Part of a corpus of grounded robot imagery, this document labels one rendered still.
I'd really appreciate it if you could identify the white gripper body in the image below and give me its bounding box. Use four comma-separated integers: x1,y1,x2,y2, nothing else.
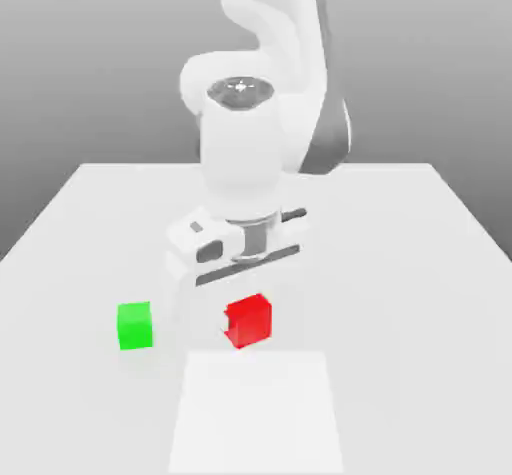
172,238,311,326

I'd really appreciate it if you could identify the small red cube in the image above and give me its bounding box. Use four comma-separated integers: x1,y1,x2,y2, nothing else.
222,293,273,350

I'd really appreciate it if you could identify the small green cube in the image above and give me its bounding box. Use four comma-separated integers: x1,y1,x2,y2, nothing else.
116,301,154,352

